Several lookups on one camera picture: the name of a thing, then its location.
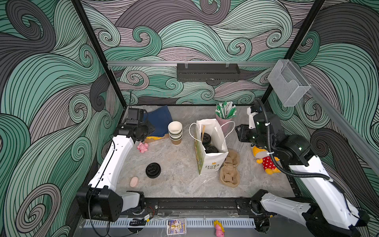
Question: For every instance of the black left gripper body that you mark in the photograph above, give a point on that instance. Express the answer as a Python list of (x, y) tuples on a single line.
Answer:
[(146, 129)]

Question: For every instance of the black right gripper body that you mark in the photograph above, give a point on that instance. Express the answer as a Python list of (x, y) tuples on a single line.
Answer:
[(251, 134)]

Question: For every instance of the black coffee cup lid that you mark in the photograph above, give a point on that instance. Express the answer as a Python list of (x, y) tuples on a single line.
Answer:
[(206, 140), (153, 170), (211, 149)]

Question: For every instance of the brown paper straw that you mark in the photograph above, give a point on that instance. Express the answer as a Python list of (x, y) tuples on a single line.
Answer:
[(203, 132)]

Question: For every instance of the white green paper takeout bag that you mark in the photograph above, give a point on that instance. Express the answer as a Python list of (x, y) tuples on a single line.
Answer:
[(210, 144)]

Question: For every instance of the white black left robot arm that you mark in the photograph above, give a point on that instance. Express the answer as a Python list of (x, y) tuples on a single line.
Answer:
[(99, 200)]

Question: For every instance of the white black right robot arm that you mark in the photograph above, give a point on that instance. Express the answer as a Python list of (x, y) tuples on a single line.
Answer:
[(331, 214)]

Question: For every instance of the yellow napkin stack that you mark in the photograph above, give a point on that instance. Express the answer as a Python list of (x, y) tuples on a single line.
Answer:
[(153, 138)]

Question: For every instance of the pink plush toy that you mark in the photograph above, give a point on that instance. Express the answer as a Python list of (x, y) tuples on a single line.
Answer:
[(143, 147)]

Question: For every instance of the navy blue napkin stack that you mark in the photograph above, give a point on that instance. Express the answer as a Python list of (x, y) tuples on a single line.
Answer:
[(160, 119)]

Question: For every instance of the yellow plush doll red dress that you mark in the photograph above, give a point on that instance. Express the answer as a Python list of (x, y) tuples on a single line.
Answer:
[(264, 159)]

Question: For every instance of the stack of paper cups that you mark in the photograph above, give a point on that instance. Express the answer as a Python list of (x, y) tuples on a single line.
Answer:
[(175, 130)]

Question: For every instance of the pink metal straw bucket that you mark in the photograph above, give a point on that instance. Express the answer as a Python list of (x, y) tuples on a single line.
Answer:
[(224, 123)]

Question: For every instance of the green white wrapped straws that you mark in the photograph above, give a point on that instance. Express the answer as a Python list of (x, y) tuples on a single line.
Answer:
[(225, 110)]

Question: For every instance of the pink oval soap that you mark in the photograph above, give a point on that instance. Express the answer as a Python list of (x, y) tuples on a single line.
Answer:
[(134, 182)]

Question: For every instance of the brown pulp cup carrier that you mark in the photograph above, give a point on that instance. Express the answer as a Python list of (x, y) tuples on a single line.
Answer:
[(229, 174)]

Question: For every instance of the colourful picture card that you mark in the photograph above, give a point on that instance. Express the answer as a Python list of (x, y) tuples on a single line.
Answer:
[(176, 226)]

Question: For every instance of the pink yellow small toy figure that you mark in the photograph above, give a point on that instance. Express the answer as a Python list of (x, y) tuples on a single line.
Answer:
[(219, 229)]

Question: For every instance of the clear acrylic wall holder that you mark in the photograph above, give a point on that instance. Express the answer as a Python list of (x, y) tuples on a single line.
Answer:
[(288, 82)]

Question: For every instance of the aluminium wall rail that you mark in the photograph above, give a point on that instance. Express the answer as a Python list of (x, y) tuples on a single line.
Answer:
[(149, 63)]

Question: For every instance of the black wall shelf tray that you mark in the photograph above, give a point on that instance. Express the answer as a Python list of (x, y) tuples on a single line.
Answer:
[(208, 73)]

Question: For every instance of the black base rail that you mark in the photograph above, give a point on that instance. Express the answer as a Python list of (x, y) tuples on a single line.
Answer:
[(161, 206)]

